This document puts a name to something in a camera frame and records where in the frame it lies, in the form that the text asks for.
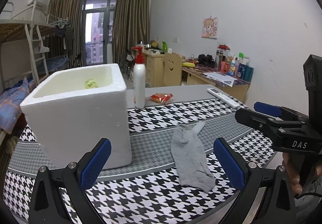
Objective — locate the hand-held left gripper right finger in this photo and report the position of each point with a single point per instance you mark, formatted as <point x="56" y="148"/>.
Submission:
<point x="230" y="163"/>

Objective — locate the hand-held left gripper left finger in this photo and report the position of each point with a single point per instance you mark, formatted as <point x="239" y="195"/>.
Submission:
<point x="96" y="163"/>

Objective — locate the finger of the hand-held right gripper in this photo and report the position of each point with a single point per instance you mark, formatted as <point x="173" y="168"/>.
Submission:
<point x="251" y="119"/>
<point x="266" y="109"/>

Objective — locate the grey sock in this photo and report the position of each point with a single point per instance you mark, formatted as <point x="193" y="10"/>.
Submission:
<point x="188" y="156"/>

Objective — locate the white foam box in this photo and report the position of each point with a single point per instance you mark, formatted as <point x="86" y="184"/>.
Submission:
<point x="75" y="126"/>

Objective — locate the yellow foam fruit net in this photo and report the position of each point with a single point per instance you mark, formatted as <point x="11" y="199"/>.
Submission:
<point x="91" y="84"/>

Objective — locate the person's right hand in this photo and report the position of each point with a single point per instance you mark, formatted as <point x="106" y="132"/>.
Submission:
<point x="289" y="171"/>

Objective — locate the white remote control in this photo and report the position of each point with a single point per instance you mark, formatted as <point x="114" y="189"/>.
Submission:
<point x="224" y="97"/>

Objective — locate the printed paper sheets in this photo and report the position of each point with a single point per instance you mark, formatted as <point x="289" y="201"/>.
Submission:
<point x="220" y="77"/>

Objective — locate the row of toiletry bottles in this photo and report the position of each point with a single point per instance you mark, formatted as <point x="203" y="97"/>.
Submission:
<point x="236" y="65"/>

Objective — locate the wooden desk patterned cover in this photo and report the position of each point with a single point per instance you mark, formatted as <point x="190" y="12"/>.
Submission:
<point x="201" y="80"/>

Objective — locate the houndstooth tablecloth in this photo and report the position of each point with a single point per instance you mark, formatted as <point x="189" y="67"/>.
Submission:
<point x="151" y="201"/>

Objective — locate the black bag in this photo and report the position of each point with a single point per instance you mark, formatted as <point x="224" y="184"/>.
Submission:
<point x="206" y="60"/>

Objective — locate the yellow cloth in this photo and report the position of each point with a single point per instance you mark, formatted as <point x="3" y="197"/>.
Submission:
<point x="188" y="65"/>

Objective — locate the white pump bottle red cap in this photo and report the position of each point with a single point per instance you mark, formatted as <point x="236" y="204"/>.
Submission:
<point x="138" y="83"/>

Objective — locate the red snack packet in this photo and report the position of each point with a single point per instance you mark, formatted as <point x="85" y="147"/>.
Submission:
<point x="161" y="98"/>

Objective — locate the wooden chair smiley cutout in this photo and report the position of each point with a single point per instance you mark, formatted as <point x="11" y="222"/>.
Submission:
<point x="172" y="69"/>

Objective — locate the blue plaid quilt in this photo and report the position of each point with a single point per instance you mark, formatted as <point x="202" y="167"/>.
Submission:
<point x="10" y="103"/>

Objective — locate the blue checked mattress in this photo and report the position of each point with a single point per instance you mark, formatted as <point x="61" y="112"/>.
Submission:
<point x="57" y="63"/>

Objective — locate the green bottle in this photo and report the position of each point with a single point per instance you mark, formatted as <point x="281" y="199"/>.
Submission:
<point x="164" y="46"/>

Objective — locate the white bed ladder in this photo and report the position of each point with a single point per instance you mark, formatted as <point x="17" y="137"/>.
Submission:
<point x="40" y="63"/>

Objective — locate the glass balcony door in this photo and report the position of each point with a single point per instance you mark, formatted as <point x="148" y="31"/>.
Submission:
<point x="98" y="28"/>

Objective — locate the hanging dark clothes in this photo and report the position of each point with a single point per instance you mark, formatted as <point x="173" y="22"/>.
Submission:
<point x="64" y="31"/>

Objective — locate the brown curtain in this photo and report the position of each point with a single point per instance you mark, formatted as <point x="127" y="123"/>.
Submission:
<point x="130" y="18"/>
<point x="68" y="12"/>

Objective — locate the white metal bunk bed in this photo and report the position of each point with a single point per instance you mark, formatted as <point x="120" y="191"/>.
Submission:
<point x="12" y="29"/>
<point x="42" y="16"/>

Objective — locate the white air conditioner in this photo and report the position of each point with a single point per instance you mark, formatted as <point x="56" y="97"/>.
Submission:
<point x="35" y="0"/>

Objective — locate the cartoon wall poster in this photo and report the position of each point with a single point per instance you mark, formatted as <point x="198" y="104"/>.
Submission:
<point x="210" y="27"/>

